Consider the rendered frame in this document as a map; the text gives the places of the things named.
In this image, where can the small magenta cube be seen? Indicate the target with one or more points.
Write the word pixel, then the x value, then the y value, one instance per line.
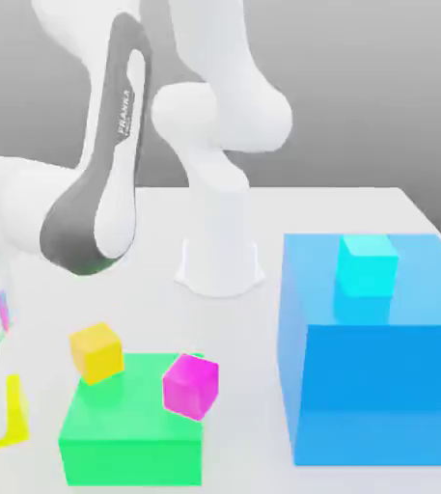
pixel 189 389

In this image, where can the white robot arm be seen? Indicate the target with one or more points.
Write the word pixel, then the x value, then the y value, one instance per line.
pixel 220 115

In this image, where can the small cyan cube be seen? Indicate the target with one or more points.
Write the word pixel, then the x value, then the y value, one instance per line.
pixel 366 270

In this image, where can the large blue box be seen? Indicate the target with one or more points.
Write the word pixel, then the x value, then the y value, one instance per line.
pixel 382 386

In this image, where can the small yellow cube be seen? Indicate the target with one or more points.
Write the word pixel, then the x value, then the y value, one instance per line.
pixel 17 420

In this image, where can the small orange cube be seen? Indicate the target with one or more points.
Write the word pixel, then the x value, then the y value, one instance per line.
pixel 100 359

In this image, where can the large green box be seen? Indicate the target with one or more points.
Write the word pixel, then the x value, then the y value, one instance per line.
pixel 131 451

